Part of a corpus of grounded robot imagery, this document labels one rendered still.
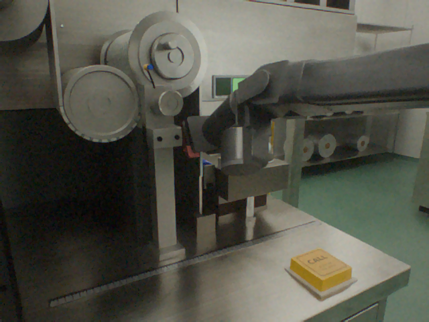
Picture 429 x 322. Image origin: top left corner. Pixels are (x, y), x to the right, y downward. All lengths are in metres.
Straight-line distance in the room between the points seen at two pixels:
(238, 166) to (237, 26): 0.67
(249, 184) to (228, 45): 0.51
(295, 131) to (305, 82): 1.06
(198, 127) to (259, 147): 0.15
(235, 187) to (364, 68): 0.37
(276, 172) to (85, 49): 0.55
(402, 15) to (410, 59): 5.26
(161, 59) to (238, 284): 0.39
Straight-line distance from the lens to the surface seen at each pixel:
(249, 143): 0.44
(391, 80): 0.35
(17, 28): 0.55
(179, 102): 0.49
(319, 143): 4.17
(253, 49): 1.07
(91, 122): 0.55
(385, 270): 0.63
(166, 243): 0.61
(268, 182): 0.69
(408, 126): 5.43
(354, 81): 0.37
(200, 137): 0.55
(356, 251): 0.67
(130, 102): 0.56
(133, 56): 0.56
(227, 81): 1.01
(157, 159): 0.54
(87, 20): 0.89
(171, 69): 0.56
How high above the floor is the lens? 1.22
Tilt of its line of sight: 15 degrees down
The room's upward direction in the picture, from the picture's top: straight up
